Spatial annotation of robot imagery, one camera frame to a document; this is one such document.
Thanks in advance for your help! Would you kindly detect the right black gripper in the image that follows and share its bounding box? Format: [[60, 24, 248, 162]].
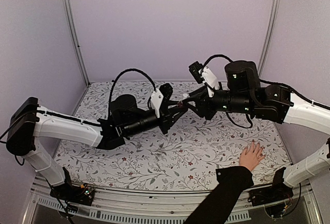
[[181, 85, 254, 121]]

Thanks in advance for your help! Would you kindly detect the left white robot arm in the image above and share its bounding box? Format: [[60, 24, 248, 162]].
[[4, 94, 188, 200]]

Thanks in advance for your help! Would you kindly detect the black sleeved forearm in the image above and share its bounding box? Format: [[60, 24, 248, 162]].
[[185, 166, 254, 223]]

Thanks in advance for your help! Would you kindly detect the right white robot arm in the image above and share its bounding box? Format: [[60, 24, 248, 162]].
[[182, 60, 329, 134]]

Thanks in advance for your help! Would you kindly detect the person's bare hand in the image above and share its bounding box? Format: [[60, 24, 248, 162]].
[[239, 140, 265, 171]]

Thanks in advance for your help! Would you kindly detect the floral patterned table mat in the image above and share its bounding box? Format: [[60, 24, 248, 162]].
[[51, 81, 292, 193]]

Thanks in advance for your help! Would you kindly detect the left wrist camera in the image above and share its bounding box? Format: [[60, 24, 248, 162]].
[[150, 83, 173, 119]]

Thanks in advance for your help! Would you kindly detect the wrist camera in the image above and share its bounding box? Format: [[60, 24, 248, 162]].
[[188, 61, 222, 98], [150, 83, 173, 119]]

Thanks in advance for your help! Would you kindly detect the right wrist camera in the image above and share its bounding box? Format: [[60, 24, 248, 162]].
[[188, 61, 222, 98]]

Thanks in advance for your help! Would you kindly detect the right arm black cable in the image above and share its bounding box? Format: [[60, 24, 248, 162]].
[[203, 54, 233, 67]]

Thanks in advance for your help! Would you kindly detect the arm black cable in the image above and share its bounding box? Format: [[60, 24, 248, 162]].
[[109, 69, 158, 106], [203, 54, 233, 67]]

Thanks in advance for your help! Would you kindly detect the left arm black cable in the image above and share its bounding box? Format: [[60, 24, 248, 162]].
[[109, 69, 158, 106]]

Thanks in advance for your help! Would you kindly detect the front aluminium rail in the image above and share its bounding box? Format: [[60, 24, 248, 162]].
[[21, 178, 327, 223]]

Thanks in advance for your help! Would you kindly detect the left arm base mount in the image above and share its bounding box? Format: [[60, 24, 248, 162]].
[[51, 167, 95, 206]]

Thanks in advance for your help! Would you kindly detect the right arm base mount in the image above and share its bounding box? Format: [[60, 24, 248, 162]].
[[247, 167, 293, 206]]

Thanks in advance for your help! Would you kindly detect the right aluminium frame post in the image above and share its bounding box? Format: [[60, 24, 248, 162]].
[[257, 0, 281, 76]]

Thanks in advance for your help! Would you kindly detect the aluminium frame post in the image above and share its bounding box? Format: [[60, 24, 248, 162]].
[[257, 0, 281, 76], [62, 0, 90, 86]]

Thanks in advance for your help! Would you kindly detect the left aluminium frame post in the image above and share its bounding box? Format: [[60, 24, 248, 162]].
[[62, 0, 90, 86]]

